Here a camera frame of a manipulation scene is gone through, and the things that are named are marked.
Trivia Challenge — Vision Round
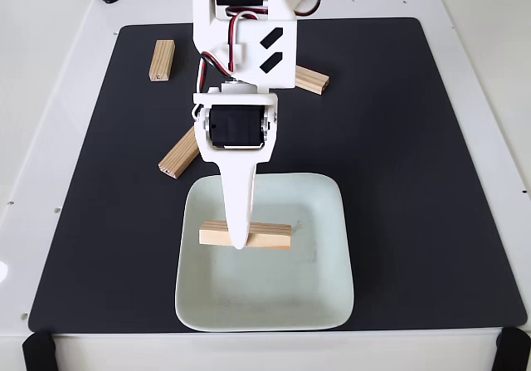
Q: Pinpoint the grooved wooden block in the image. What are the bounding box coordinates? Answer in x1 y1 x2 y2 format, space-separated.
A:
149 39 176 83
294 66 331 96
158 125 200 180
198 220 294 251

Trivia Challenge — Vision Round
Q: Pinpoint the pale green square plate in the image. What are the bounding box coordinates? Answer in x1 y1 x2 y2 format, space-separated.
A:
173 173 356 333

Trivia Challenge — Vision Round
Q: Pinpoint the black table mat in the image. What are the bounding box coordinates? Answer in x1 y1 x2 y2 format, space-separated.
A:
27 17 528 334

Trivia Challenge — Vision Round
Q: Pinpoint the black corner bracket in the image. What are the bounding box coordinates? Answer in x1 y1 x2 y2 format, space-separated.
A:
21 330 58 371
493 327 531 371

